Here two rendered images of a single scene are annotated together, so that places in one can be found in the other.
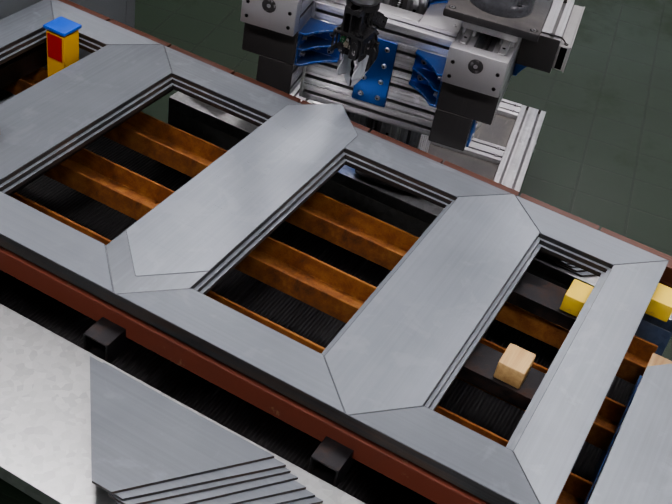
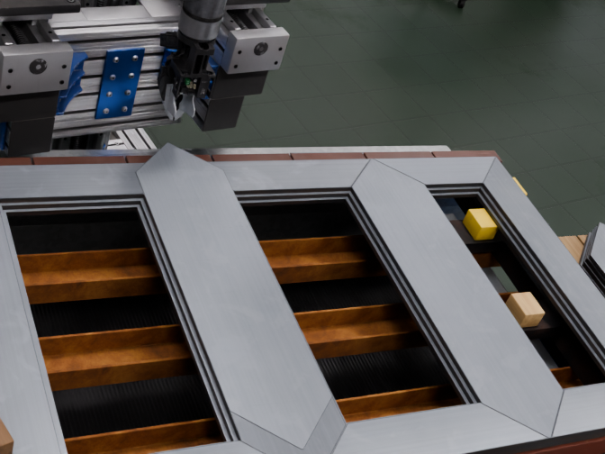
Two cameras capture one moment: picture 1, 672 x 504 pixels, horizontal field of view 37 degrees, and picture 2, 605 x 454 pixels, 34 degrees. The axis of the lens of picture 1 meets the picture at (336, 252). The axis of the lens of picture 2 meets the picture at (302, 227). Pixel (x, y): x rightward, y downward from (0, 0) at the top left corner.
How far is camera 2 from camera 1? 148 cm
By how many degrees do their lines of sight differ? 44
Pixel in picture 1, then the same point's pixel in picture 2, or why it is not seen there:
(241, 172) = (211, 275)
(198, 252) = (302, 385)
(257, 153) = (192, 244)
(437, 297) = (458, 292)
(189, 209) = (236, 347)
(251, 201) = (258, 300)
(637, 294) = (519, 198)
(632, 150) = not seen: hidden behind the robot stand
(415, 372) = (528, 367)
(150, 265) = (295, 429)
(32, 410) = not seen: outside the picture
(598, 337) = (548, 251)
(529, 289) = not seen: hidden behind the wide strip
